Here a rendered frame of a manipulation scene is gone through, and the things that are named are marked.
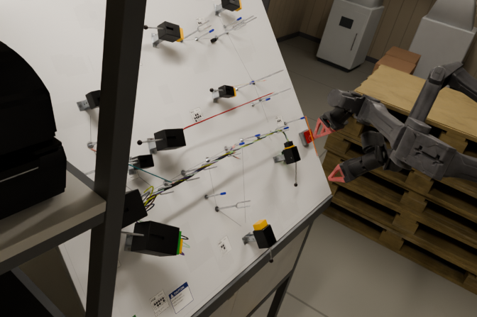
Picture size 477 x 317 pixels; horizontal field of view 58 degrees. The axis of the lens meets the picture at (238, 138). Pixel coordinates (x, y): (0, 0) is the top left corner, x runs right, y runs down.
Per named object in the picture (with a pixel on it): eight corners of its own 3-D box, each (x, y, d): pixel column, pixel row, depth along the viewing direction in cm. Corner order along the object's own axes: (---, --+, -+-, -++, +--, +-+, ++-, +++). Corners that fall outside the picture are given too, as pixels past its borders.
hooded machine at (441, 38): (447, 95, 659) (497, -5, 588) (443, 106, 609) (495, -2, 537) (400, 77, 686) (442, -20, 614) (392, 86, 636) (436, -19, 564)
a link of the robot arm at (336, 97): (371, 126, 137) (382, 101, 135) (348, 122, 130) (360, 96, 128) (344, 113, 146) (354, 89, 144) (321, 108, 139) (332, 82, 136)
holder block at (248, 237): (252, 267, 142) (275, 265, 135) (239, 232, 141) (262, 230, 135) (260, 259, 145) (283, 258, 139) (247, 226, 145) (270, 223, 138)
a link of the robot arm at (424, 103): (450, 69, 152) (440, 89, 161) (433, 63, 154) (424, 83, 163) (406, 161, 134) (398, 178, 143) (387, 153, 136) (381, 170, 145)
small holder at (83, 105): (86, 129, 109) (99, 123, 105) (74, 99, 109) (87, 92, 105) (101, 124, 113) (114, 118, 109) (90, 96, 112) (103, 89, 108)
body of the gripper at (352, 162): (337, 165, 144) (355, 157, 139) (350, 159, 152) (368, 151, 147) (346, 183, 143) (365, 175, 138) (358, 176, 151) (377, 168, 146)
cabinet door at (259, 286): (293, 270, 209) (318, 207, 190) (224, 341, 168) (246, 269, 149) (289, 267, 210) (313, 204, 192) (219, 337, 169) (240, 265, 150)
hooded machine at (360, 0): (329, 53, 719) (358, -33, 653) (362, 66, 696) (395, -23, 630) (313, 60, 665) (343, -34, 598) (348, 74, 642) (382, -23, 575)
